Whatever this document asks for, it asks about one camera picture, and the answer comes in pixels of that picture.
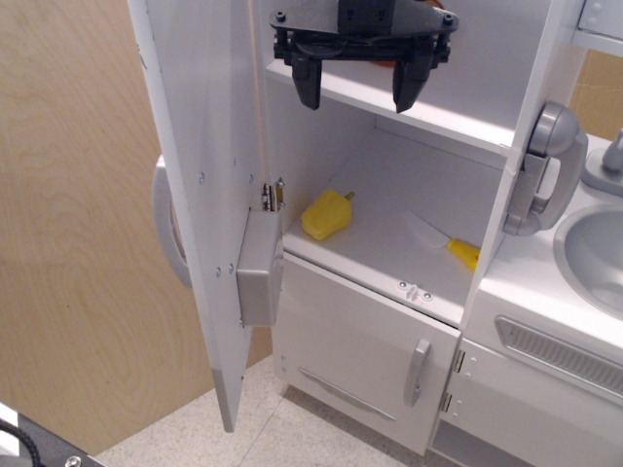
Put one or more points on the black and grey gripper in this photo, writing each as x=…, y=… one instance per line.
x=411, y=33

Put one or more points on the white toy fridge cabinet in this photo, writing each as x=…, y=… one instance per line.
x=451, y=159

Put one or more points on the white open fridge door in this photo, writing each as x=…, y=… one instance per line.
x=199, y=61

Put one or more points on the yellow toy bell pepper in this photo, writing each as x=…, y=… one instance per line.
x=329, y=213

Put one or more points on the metal door hinge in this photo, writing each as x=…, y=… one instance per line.
x=272, y=196

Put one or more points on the grey door shelf bin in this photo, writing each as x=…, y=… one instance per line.
x=260, y=269

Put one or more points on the white door latch catch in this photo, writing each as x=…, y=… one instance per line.
x=413, y=293

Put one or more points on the grey toy faucet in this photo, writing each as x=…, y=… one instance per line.
x=603, y=168

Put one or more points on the white lower freezer door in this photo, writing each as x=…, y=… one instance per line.
x=350, y=348

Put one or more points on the grey toy sink basin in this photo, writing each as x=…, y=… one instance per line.
x=588, y=253

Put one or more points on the brass lower door hinge upper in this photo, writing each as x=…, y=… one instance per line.
x=458, y=361

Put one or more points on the brass door hinge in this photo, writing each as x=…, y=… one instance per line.
x=458, y=361
x=446, y=402

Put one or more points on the white sink counter cabinet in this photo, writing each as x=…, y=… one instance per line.
x=539, y=379

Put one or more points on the grey vent panel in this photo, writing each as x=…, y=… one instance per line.
x=560, y=355

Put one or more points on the toy knife yellow handle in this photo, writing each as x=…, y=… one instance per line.
x=433, y=238

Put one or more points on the white fridge door handle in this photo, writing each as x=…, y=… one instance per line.
x=166, y=225

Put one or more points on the grey lower door handle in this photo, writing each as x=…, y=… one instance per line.
x=412, y=388

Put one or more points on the black equipment with cable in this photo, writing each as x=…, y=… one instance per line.
x=26, y=443

